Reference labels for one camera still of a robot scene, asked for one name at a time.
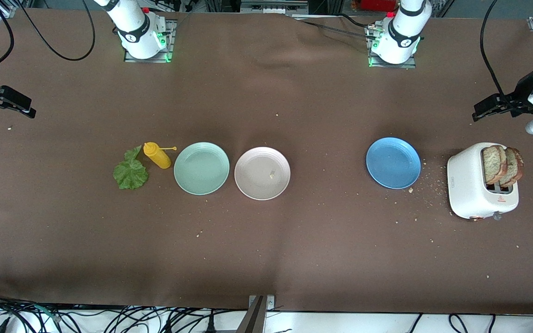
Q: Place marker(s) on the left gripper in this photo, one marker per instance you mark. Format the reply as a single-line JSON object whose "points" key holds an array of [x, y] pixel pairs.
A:
{"points": [[522, 90]]}

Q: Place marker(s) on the brown bread slice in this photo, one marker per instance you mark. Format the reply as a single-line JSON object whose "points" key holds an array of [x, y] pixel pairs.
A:
{"points": [[515, 166], [492, 164]]}

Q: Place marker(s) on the green lettuce leaf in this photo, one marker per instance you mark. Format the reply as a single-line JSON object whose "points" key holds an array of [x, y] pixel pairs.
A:
{"points": [[130, 175]]}

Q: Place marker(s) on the yellow mustard squeeze bottle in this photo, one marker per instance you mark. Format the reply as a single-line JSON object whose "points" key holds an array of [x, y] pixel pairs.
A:
{"points": [[158, 158]]}

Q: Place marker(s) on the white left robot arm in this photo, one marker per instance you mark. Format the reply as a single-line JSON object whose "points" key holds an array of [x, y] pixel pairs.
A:
{"points": [[403, 32]]}

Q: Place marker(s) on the blue plate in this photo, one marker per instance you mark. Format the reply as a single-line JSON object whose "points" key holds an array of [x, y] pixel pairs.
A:
{"points": [[393, 163]]}

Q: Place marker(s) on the mint green plate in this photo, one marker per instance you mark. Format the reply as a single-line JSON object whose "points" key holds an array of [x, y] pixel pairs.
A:
{"points": [[201, 169]]}

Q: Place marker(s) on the beige plate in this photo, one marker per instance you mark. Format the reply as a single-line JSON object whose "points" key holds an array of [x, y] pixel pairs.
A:
{"points": [[257, 182]]}

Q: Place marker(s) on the white two-slot toaster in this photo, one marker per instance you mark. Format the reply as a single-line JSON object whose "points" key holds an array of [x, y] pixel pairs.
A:
{"points": [[467, 185]]}

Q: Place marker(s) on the red box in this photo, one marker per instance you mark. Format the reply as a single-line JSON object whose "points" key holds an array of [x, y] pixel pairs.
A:
{"points": [[377, 4]]}

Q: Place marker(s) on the brown tablecloth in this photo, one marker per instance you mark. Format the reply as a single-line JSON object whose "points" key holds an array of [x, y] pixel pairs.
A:
{"points": [[294, 254]]}

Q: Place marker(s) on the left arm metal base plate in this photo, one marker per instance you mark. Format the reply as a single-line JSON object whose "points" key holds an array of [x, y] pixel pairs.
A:
{"points": [[407, 66]]}

